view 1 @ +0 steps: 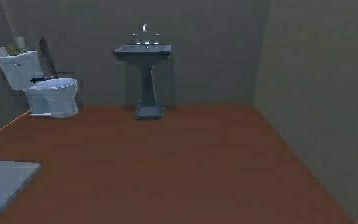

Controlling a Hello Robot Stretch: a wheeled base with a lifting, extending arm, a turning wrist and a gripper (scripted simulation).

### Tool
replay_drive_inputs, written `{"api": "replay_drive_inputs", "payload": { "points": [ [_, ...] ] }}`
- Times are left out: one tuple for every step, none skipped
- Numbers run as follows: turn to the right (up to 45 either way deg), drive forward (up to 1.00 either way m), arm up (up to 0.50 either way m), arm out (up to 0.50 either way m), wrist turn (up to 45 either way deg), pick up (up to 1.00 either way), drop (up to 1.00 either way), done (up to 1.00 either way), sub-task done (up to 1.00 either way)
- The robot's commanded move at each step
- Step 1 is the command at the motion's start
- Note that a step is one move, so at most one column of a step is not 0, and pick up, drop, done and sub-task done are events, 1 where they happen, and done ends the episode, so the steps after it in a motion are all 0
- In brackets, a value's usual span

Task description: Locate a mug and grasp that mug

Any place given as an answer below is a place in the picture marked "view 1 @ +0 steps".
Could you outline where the dark grey pedestal sink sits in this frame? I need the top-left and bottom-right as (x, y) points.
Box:
(113, 43), (172, 121)

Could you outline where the grey floor mat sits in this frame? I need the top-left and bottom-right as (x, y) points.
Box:
(0, 159), (42, 219)

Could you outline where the green plant on toilet tank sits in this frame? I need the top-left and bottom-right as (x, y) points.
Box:
(5, 44), (25, 56)

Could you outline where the white toilet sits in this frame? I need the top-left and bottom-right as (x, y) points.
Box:
(0, 46), (80, 119)

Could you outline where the chrome sink faucet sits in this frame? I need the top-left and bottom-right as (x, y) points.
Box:
(131, 23), (161, 46)

